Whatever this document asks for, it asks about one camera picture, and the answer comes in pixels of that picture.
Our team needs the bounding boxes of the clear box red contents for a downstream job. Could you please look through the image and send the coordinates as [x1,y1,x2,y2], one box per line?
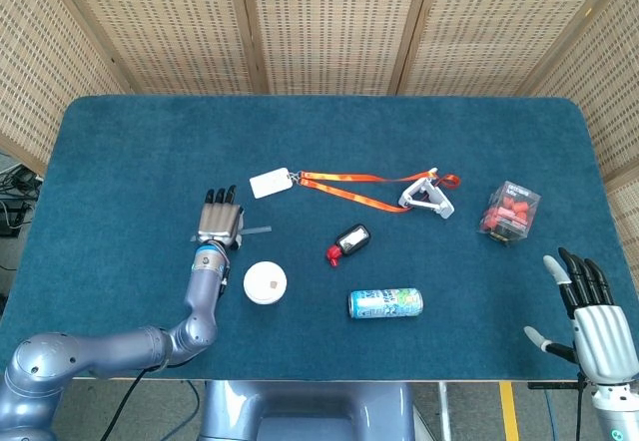
[476,180,543,248]

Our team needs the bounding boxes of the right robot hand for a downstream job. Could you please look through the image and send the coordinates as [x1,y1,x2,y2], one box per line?
[522,246,631,387]

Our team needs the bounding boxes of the black floor cables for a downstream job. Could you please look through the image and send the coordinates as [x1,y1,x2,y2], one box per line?
[0,151,45,272]

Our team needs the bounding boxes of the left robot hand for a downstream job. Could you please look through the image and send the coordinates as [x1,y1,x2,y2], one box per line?
[189,185,247,252]

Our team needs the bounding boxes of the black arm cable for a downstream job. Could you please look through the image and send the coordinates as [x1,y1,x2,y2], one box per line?
[575,370,586,441]
[102,368,151,441]

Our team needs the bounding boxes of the black bottle red cap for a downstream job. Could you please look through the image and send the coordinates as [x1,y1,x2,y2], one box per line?
[324,222,372,267]

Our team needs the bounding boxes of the woven rattan screen panel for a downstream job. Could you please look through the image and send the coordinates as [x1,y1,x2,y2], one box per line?
[523,0,639,282]
[224,0,435,96]
[396,0,628,97]
[49,0,269,96]
[0,0,126,176]

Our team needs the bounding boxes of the blue cable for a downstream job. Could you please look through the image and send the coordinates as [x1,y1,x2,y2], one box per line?
[187,380,202,425]
[542,388,559,441]

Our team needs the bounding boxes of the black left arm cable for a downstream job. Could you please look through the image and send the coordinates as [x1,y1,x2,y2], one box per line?
[102,368,151,441]

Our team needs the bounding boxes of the black bar under table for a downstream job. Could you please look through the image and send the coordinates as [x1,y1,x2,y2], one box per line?
[527,381,588,391]

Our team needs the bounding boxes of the blue felt table cloth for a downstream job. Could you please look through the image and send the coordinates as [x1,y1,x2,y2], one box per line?
[0,94,639,382]

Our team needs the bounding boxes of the light blue drink can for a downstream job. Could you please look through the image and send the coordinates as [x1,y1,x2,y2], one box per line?
[347,287,424,320]

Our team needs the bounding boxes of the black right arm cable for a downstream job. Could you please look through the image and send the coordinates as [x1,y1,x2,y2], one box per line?
[575,370,586,441]

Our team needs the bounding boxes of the white badge card holder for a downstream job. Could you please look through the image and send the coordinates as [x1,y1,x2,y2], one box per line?
[249,167,293,200]

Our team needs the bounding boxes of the metal table leg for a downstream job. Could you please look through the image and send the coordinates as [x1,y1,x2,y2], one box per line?
[437,381,450,441]

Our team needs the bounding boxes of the white clip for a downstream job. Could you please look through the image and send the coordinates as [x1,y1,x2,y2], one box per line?
[397,167,456,221]

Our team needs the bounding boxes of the orange lanyard strap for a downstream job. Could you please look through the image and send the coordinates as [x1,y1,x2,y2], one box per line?
[288,170,461,215]

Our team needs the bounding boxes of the grey robot torso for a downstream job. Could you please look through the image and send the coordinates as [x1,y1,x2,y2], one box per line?
[198,379,416,441]

